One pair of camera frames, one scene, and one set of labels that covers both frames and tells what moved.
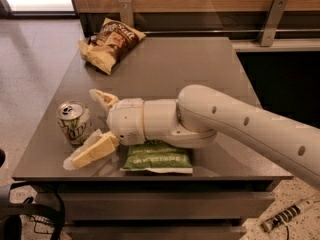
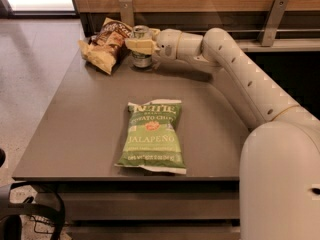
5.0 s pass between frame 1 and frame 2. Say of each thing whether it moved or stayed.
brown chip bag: stayed
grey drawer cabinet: stayed
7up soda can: moved
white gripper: moved
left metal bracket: stayed
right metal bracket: stayed
